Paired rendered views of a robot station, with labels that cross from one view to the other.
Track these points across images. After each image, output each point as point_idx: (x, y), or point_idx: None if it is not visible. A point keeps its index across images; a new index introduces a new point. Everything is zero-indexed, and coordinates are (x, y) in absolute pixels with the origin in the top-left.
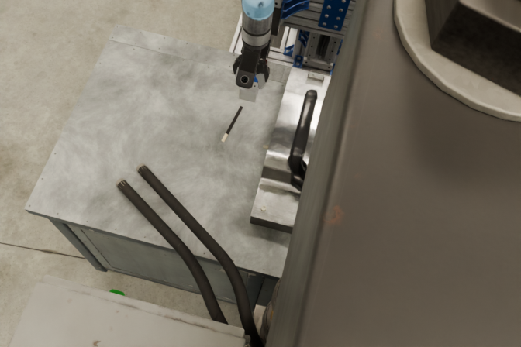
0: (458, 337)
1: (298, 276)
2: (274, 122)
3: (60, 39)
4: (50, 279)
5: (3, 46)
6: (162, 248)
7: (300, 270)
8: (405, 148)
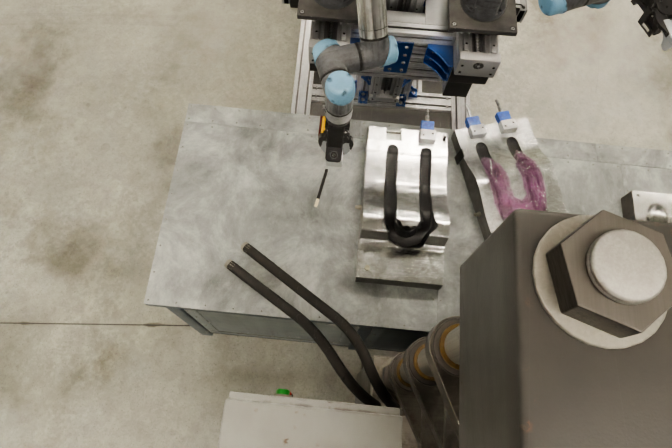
0: None
1: (503, 446)
2: (360, 180)
3: (115, 106)
4: (235, 394)
5: (59, 123)
6: (279, 318)
7: (505, 444)
8: (556, 377)
